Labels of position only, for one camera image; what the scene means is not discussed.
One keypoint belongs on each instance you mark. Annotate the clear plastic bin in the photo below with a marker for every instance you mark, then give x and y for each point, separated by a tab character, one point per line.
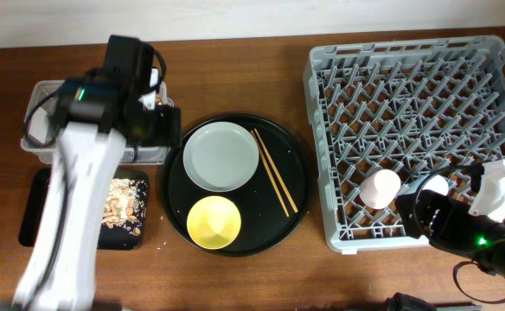
148	153

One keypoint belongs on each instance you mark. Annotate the grey dishwasher rack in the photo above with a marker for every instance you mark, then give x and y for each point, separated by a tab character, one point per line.
409	106

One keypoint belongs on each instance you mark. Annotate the yellow bowl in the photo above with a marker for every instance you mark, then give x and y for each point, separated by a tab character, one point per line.
213	222

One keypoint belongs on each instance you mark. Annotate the blue cup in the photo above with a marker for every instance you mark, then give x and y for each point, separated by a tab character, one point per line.
437	184

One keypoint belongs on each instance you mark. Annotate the wooden chopstick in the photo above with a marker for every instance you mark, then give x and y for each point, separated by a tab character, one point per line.
269	173
283	189

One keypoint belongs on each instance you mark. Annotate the food scraps pile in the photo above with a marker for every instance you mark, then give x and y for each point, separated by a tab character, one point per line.
125	206

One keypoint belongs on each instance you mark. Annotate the black rectangular tray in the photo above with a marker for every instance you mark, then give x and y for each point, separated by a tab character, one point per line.
121	236

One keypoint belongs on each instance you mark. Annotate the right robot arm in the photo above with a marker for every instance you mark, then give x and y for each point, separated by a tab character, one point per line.
475	232

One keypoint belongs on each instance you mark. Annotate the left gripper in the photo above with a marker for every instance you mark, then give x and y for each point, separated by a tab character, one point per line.
169	134

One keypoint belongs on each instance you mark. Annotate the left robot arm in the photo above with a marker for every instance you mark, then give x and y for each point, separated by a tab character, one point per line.
89	121

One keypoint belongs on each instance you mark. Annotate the round black serving tray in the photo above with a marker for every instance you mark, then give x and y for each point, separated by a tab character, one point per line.
264	224

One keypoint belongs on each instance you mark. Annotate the grey plate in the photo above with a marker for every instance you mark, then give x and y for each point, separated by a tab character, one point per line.
220	156

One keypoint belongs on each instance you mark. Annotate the pink cup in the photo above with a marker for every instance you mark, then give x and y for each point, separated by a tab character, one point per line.
380	188

